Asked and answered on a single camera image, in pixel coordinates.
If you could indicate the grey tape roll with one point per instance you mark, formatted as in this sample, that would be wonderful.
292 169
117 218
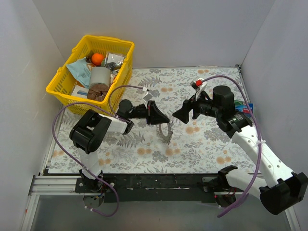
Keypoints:
100 74

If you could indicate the blue red small box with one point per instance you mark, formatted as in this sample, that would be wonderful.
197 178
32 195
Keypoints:
242 107

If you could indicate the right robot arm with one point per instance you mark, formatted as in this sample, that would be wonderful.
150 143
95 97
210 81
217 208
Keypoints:
279 187

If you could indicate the orange ball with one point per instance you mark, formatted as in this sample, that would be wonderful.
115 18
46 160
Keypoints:
97 59

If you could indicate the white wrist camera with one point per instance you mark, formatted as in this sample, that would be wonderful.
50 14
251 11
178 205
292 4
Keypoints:
199 85
147 95

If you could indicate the silver foil packet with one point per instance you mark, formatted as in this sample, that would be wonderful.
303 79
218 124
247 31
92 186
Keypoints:
113 61

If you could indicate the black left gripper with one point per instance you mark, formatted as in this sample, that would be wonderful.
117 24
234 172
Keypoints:
149 112

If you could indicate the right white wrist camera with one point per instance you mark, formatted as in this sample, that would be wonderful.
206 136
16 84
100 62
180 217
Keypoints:
199 85

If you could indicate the brown round object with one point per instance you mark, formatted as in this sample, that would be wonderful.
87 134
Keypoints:
98 92

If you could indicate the light blue pouch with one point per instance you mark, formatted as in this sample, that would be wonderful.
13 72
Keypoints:
81 71

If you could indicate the white box in basket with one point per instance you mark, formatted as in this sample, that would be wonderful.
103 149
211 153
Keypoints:
80 92

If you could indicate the floral table mat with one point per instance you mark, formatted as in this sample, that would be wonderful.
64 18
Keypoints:
196 147

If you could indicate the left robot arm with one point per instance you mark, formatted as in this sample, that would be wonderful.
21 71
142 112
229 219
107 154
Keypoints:
89 132

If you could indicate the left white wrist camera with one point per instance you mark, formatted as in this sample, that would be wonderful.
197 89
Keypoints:
147 95

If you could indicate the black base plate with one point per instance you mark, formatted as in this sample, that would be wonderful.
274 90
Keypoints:
169 187

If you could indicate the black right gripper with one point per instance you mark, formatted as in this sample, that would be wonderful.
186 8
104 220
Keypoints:
194 109

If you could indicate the yellow plastic basket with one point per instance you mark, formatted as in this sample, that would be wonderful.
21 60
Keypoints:
63 83

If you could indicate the aluminium frame rail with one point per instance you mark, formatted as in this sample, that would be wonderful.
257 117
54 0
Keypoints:
71 184

